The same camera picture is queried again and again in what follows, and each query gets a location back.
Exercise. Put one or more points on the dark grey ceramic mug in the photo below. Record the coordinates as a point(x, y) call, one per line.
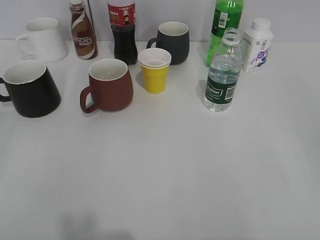
point(174, 37)

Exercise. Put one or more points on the clear water bottle green label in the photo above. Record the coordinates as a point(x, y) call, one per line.
point(224, 72)

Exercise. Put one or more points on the red-brown ceramic mug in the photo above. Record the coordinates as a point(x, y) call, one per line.
point(110, 87)

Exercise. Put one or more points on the cola bottle red label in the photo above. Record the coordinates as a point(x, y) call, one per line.
point(122, 17)

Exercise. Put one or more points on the black ceramic mug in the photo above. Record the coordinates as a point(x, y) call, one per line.
point(31, 89)

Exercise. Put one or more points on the yellow paper cup stack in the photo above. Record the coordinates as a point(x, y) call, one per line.
point(155, 64)

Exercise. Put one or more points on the white ceramic mug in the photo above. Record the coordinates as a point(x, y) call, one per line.
point(46, 40)

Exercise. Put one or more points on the brown Nescafe coffee bottle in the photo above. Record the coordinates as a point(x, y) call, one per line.
point(83, 34)

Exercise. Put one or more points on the green soda bottle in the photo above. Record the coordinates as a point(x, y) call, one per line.
point(227, 14)

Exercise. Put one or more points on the white milk carton bottle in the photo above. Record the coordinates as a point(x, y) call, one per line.
point(255, 45)

